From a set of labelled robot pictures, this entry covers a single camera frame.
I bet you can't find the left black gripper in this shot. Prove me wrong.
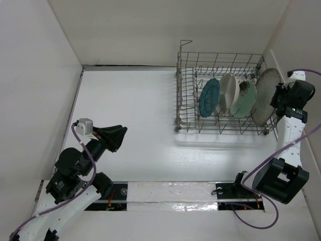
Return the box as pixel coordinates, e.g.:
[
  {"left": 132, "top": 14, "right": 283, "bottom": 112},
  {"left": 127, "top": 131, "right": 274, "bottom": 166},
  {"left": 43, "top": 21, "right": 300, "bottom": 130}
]
[{"left": 81, "top": 124, "right": 127, "bottom": 175}]

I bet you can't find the speckled brown round plate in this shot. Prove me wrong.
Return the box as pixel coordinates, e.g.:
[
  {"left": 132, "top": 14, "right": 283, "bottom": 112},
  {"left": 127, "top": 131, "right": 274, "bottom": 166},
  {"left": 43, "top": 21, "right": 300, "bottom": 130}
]
[{"left": 251, "top": 68, "right": 281, "bottom": 126}]

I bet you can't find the light green flower plate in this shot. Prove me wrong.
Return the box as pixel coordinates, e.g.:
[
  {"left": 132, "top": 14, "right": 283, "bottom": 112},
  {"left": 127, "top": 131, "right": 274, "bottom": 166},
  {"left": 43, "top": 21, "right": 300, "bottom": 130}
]
[{"left": 230, "top": 80, "right": 257, "bottom": 118}]

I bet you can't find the cream lobed plate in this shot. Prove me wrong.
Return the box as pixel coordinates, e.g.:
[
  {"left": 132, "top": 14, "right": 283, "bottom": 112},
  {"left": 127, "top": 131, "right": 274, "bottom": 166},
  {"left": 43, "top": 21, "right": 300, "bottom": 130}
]
[{"left": 216, "top": 73, "right": 240, "bottom": 115}]

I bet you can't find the teal scalloped plate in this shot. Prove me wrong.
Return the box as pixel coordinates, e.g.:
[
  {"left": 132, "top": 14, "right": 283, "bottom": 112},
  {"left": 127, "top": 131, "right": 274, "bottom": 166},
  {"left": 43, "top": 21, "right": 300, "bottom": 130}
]
[{"left": 199, "top": 78, "right": 220, "bottom": 118}]

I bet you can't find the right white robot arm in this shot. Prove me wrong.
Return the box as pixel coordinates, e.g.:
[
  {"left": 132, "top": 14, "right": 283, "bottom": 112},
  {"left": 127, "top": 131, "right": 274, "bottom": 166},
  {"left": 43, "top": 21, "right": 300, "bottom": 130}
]
[{"left": 231, "top": 79, "right": 315, "bottom": 204}]

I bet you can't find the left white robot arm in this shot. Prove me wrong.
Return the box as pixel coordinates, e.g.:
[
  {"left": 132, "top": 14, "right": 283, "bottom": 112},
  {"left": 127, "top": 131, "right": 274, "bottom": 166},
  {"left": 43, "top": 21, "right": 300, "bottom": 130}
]
[{"left": 9, "top": 118, "right": 127, "bottom": 240}]

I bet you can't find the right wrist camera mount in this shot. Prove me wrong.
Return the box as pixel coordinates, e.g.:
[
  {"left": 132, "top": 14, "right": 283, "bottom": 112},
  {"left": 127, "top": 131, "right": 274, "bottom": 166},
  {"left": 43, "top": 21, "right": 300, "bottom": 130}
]
[{"left": 282, "top": 70, "right": 306, "bottom": 89}]

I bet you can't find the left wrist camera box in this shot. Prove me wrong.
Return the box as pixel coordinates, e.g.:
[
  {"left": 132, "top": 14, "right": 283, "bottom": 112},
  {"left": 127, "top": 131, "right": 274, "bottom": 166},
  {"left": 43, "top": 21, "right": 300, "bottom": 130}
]
[{"left": 74, "top": 118, "right": 93, "bottom": 136}]

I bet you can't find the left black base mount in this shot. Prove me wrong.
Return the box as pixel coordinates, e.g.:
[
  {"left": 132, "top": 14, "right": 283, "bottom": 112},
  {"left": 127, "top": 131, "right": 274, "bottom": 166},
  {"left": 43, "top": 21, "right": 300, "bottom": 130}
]
[{"left": 85, "top": 182, "right": 128, "bottom": 211}]

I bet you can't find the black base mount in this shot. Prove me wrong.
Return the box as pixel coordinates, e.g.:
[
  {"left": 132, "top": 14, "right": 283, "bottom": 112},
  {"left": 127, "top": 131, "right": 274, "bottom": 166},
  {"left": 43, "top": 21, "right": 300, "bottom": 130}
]
[
  {"left": 85, "top": 182, "right": 128, "bottom": 211},
  {"left": 211, "top": 182, "right": 264, "bottom": 211}
]

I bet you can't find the grey wire dish rack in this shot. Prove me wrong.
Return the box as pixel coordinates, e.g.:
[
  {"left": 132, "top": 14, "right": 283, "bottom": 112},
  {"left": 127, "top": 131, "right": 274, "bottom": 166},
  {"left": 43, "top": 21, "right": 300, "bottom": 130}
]
[{"left": 175, "top": 40, "right": 276, "bottom": 136}]

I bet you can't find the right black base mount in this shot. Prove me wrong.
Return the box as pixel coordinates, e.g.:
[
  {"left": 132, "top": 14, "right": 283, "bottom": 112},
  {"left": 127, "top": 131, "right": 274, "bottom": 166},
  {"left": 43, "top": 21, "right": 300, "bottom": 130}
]
[{"left": 211, "top": 182, "right": 264, "bottom": 211}]

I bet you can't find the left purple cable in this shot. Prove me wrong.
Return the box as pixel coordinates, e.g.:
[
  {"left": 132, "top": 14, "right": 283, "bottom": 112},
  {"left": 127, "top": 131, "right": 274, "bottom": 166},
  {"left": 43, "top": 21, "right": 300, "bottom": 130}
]
[{"left": 10, "top": 123, "right": 97, "bottom": 241}]

